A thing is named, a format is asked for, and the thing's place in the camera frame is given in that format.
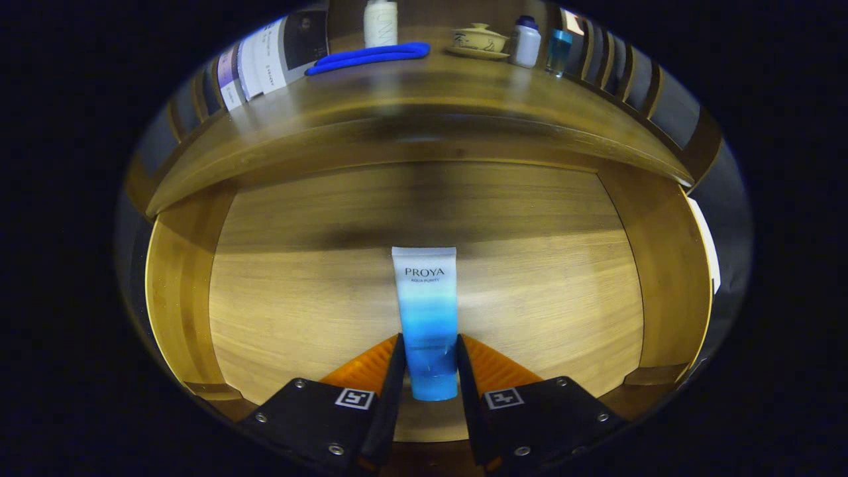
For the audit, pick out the purple book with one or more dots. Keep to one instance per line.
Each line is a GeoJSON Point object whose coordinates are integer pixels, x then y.
{"type": "Point", "coordinates": [229, 79]}

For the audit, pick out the thin white book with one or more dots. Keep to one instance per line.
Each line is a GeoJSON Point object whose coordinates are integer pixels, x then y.
{"type": "Point", "coordinates": [250, 66]}

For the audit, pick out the brown wooden cabinet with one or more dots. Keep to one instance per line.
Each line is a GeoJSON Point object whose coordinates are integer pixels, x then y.
{"type": "Point", "coordinates": [703, 146]}

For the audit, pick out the white bottle blue cap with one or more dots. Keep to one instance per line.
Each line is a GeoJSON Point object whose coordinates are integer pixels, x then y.
{"type": "Point", "coordinates": [525, 43]}

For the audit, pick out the teal bottle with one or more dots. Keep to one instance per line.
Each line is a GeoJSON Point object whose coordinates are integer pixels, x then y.
{"type": "Point", "coordinates": [558, 53]}

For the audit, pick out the blue white cosmetic tube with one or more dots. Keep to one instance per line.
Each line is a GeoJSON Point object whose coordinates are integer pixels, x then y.
{"type": "Point", "coordinates": [427, 311]}

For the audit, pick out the yellow lidded teacup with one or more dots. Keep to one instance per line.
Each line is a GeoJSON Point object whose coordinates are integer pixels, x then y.
{"type": "Point", "coordinates": [478, 40]}

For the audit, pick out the thick white black book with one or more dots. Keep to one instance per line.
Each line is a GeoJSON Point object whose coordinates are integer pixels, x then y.
{"type": "Point", "coordinates": [291, 50]}

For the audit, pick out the folded blue cloth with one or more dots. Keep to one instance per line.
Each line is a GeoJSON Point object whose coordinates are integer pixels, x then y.
{"type": "Point", "coordinates": [371, 56]}

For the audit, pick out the brown wooden countertop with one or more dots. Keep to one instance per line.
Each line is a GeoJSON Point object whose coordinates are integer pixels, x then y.
{"type": "Point", "coordinates": [430, 93]}

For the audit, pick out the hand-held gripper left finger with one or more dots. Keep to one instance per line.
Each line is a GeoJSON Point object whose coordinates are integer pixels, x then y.
{"type": "Point", "coordinates": [324, 417]}

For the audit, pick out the brown wooden drawer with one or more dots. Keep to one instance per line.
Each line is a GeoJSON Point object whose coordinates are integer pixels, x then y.
{"type": "Point", "coordinates": [298, 305]}

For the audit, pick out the white pump bottle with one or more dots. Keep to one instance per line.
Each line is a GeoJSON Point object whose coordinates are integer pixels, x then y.
{"type": "Point", "coordinates": [380, 25]}

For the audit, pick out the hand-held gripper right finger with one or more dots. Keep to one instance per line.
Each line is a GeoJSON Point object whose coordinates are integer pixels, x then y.
{"type": "Point", "coordinates": [536, 417]}

